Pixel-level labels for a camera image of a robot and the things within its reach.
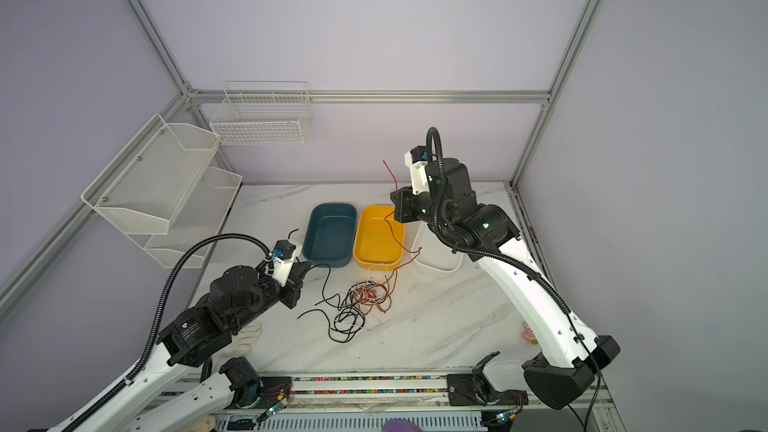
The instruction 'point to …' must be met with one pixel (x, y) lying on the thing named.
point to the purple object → (400, 425)
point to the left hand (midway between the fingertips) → (305, 266)
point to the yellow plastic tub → (379, 240)
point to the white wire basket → (262, 113)
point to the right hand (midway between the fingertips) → (388, 194)
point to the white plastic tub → (435, 255)
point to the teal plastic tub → (330, 235)
